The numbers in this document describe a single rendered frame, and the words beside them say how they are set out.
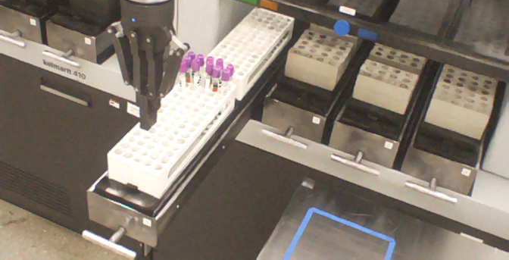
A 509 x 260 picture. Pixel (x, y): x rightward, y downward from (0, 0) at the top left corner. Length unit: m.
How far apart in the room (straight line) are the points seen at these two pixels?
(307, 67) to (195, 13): 0.28
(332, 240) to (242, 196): 0.52
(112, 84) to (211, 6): 0.32
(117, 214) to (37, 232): 1.06
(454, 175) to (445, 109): 0.13
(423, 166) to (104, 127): 0.78
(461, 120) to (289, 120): 0.34
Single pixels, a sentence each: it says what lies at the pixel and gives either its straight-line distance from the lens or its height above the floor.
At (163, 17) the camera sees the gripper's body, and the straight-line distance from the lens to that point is 0.87.
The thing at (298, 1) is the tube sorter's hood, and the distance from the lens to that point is 1.24.
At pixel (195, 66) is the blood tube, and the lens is 1.17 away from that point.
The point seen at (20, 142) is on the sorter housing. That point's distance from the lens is 1.85.
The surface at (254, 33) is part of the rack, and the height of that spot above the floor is 0.86.
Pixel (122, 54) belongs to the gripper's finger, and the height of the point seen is 1.04.
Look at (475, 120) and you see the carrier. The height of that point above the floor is 0.86.
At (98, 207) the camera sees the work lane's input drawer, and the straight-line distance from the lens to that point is 1.08.
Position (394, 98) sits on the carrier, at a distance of 1.28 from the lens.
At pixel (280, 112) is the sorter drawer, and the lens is 1.29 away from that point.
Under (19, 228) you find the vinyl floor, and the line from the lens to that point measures 2.13.
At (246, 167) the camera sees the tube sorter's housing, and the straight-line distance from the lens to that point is 1.42.
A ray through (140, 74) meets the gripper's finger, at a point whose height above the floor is 1.02.
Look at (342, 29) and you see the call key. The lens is 1.21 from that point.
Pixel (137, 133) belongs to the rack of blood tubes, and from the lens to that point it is 1.09.
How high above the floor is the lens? 1.56
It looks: 38 degrees down
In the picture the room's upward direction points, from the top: 7 degrees clockwise
